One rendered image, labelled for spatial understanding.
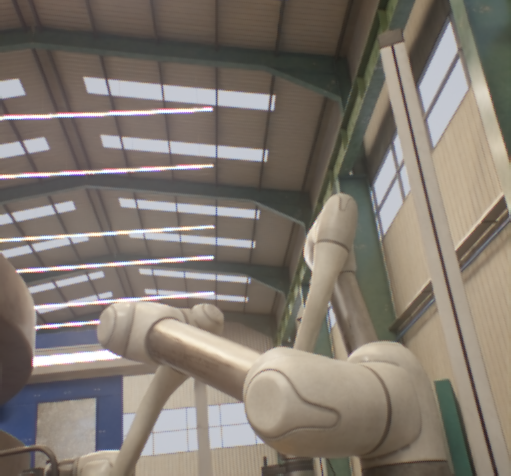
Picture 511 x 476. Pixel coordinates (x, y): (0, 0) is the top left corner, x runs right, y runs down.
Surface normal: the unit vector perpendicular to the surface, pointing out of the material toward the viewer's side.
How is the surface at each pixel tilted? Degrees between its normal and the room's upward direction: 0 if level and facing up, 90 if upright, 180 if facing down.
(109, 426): 90
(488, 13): 90
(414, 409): 91
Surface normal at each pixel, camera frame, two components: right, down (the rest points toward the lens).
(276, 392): -0.73, -0.14
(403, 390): 0.56, -0.48
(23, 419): 0.05, -0.42
